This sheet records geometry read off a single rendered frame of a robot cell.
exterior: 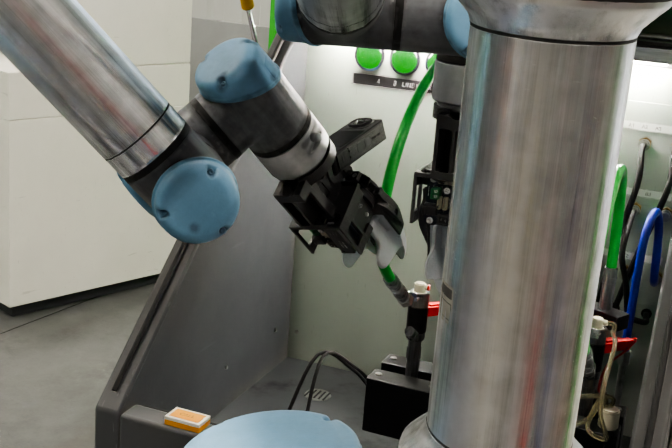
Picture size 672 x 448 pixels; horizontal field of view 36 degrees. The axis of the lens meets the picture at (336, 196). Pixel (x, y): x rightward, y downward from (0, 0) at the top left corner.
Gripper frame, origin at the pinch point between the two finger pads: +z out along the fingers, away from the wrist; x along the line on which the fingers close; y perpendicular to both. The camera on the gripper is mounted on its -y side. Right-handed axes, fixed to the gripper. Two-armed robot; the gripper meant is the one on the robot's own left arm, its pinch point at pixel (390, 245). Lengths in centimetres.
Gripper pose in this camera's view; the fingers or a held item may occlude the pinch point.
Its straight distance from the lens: 125.7
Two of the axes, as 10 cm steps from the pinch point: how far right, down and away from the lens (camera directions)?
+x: 8.1, -0.2, -5.9
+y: -3.4, 8.0, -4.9
